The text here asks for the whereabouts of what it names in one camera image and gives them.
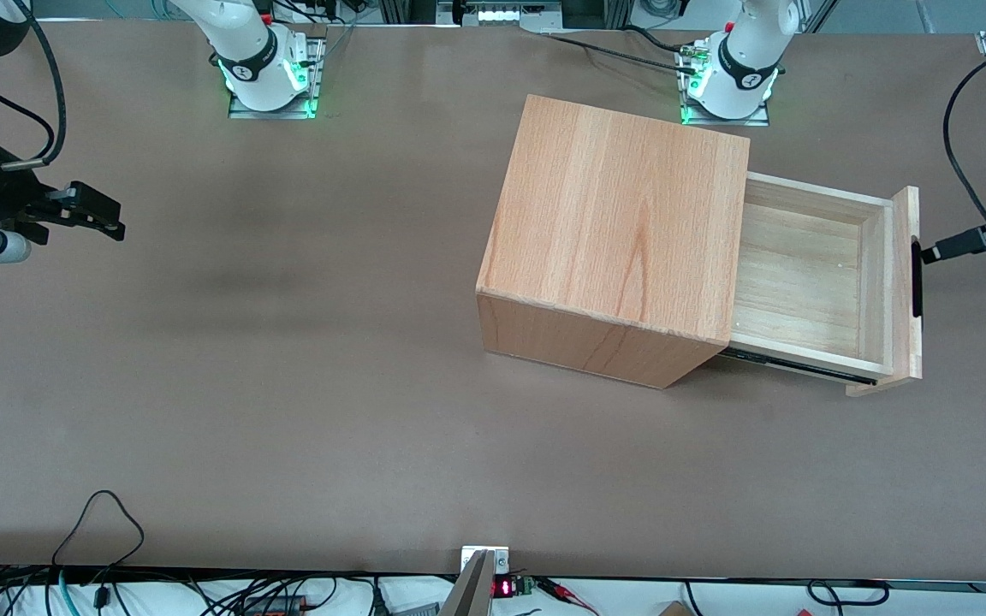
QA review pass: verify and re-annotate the slanted metal bar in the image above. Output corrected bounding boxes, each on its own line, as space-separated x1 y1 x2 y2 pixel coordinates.
437 550 496 616

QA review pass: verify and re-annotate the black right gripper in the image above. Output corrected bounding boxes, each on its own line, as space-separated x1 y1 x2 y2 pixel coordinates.
0 141 126 249

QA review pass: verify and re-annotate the red clip lead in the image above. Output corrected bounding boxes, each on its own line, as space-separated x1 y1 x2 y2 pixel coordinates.
536 577 601 616

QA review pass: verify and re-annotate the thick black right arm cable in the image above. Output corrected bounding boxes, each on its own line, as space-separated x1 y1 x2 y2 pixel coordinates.
14 0 67 168

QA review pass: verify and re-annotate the short black table cable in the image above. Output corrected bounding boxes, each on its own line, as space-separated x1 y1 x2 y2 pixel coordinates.
626 26 687 54

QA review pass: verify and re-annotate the small metal bracket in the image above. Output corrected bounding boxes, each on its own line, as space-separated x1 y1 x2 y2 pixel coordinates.
461 546 511 576

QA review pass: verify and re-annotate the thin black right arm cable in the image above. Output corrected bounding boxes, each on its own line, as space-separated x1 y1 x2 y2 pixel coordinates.
0 56 57 163

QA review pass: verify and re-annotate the black drawer slide rail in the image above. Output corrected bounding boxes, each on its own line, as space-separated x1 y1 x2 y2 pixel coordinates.
720 347 879 384

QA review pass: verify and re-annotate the black looped cable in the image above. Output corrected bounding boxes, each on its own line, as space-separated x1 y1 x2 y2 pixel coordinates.
52 490 146 567

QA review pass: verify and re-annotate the long black table cable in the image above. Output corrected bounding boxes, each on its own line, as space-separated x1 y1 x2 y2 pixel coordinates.
540 33 699 71

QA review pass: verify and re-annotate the wooden drawer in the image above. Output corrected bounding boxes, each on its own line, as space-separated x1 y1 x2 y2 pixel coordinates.
720 171 924 397

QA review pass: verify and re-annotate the white power unit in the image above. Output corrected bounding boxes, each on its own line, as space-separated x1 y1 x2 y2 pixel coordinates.
437 0 562 27

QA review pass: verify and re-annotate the orange black device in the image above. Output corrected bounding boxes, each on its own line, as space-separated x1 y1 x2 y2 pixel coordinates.
241 593 310 616

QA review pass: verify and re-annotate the black coiled cable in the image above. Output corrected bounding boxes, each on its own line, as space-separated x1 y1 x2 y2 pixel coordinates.
808 579 890 607

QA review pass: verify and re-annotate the wooden drawer cabinet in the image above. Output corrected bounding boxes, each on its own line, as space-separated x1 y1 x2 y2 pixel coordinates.
476 94 751 390

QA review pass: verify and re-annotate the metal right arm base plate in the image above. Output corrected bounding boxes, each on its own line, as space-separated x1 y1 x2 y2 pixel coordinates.
228 36 325 120

